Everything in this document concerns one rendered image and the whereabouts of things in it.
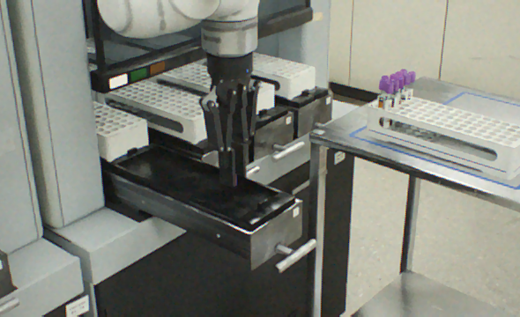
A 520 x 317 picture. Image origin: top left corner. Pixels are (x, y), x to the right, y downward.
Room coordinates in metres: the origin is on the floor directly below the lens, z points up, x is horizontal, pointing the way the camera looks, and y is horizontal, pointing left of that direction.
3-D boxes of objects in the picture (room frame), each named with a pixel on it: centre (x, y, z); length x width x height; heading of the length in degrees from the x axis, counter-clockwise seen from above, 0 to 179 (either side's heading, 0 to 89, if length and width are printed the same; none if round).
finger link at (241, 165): (1.10, 0.03, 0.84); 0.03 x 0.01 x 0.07; 50
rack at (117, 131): (1.29, 0.35, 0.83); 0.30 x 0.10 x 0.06; 50
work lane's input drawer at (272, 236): (1.17, 0.21, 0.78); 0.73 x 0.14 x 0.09; 50
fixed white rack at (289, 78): (1.60, 0.00, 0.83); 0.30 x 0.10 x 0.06; 50
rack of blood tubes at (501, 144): (1.19, -0.36, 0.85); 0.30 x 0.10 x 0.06; 48
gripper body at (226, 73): (1.09, 0.04, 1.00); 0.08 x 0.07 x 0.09; 140
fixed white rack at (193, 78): (1.48, 0.10, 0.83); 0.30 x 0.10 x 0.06; 50
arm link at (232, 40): (1.09, 0.04, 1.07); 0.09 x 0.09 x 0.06
